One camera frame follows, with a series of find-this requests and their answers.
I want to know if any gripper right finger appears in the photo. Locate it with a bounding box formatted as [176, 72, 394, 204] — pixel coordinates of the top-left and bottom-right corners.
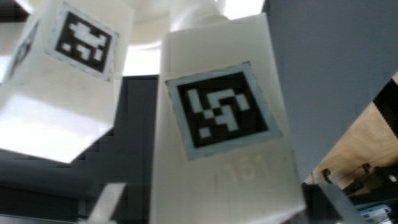
[302, 184, 362, 224]

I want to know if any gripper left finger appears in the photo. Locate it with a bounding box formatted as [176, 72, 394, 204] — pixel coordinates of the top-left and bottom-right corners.
[76, 183, 126, 224]

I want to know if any white stool leg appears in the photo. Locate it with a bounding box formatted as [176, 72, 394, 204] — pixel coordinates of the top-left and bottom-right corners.
[0, 0, 133, 163]
[149, 15, 305, 224]

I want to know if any white round stool seat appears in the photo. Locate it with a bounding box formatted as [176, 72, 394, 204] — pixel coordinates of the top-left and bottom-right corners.
[122, 0, 266, 76]

